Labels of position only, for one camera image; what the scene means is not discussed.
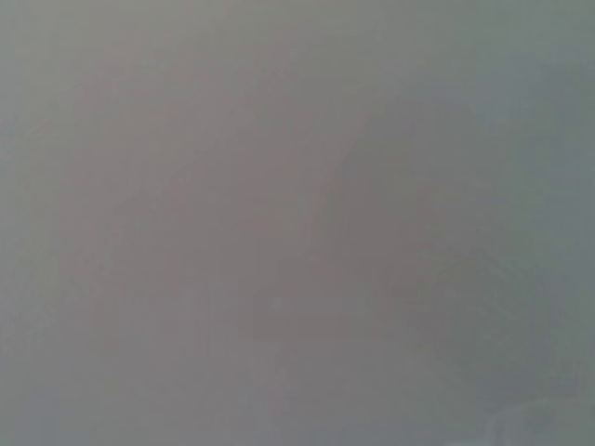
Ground clear plastic measuring cup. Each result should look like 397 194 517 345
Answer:
483 400 595 446

